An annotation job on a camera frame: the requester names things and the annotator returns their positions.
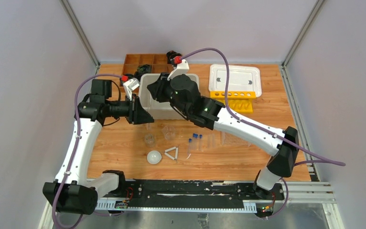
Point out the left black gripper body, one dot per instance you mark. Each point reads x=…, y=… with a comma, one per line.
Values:
x=133, y=109

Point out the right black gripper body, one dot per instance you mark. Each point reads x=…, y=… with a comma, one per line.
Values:
x=164, y=92

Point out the blue capped tube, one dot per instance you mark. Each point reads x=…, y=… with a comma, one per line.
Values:
x=195, y=141
x=189, y=146
x=200, y=143

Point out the clear test tube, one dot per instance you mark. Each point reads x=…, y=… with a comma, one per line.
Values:
x=208, y=141
x=212, y=141

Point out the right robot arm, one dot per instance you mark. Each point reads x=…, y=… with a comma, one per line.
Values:
x=184, y=97

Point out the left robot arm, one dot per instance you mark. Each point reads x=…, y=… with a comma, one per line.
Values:
x=71, y=192

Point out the white plastic bin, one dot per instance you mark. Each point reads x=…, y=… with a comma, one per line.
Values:
x=159, y=111

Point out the black round lens part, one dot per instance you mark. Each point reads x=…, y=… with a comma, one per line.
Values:
x=144, y=69
x=171, y=56

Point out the wooden compartment tray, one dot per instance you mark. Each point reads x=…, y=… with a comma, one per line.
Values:
x=158, y=61

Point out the small clear glass jar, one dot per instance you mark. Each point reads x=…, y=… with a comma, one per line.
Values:
x=149, y=140

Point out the clear glass beaker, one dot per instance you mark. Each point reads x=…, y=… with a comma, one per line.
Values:
x=168, y=132

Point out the white round dish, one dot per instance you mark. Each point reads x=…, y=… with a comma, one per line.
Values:
x=154, y=157

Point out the white clay triangle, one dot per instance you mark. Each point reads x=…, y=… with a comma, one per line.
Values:
x=172, y=153

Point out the yellow test tube rack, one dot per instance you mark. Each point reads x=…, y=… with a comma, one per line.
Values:
x=239, y=101

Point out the white bin lid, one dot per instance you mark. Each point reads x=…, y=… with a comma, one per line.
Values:
x=241, y=78

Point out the clear acrylic tube rack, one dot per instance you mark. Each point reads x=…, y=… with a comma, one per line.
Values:
x=231, y=140

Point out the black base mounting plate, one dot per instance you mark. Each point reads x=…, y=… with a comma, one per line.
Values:
x=190, y=195

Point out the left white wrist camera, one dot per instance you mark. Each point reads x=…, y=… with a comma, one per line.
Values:
x=129, y=86

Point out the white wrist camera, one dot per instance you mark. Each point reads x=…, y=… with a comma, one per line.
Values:
x=181, y=68
x=129, y=86

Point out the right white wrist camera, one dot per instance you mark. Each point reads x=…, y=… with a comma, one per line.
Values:
x=181, y=68

